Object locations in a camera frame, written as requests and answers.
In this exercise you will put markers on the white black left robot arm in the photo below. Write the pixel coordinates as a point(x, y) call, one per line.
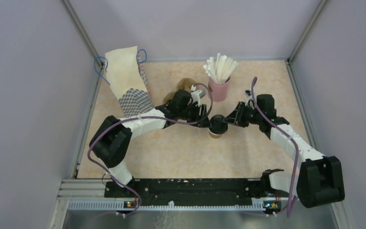
point(110, 143)

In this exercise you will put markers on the bundle of white straws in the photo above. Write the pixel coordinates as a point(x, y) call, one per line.
point(220, 69)

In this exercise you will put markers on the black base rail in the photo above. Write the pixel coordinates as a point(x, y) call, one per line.
point(203, 192)

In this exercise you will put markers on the blue checkered paper bag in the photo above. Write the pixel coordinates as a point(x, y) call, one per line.
point(123, 71)

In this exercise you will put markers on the single brown paper cup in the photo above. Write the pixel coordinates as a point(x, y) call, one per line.
point(215, 135)

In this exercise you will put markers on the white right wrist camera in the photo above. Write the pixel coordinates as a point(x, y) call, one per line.
point(248, 94)

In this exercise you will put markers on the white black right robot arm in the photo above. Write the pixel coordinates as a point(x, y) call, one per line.
point(316, 179)

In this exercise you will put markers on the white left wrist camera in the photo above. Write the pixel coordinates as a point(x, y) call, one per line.
point(197, 95)

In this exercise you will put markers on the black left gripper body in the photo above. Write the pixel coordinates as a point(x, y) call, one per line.
point(192, 114)

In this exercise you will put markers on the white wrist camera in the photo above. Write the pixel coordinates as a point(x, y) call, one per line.
point(197, 95)
point(248, 94)

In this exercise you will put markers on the pink straw holder cup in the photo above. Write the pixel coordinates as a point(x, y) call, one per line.
point(218, 91)

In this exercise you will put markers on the black plastic cup lid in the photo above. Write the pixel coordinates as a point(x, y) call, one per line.
point(218, 126)

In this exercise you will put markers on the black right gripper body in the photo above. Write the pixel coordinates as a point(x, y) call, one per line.
point(250, 116)

